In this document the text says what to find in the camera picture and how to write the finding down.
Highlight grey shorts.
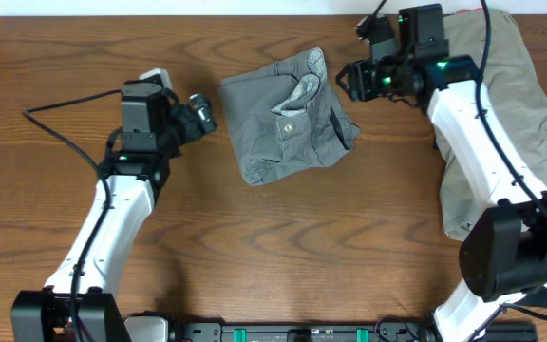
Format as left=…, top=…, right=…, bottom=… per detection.
left=218, top=47, right=360, bottom=186

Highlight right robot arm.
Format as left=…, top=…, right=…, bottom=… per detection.
left=336, top=4, right=547, bottom=341

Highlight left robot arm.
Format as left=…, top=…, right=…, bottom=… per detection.
left=10, top=77, right=217, bottom=341

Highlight beige khaki shorts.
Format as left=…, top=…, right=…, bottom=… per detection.
left=436, top=9, right=547, bottom=241

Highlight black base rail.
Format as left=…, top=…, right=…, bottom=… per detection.
left=178, top=321, right=538, bottom=342

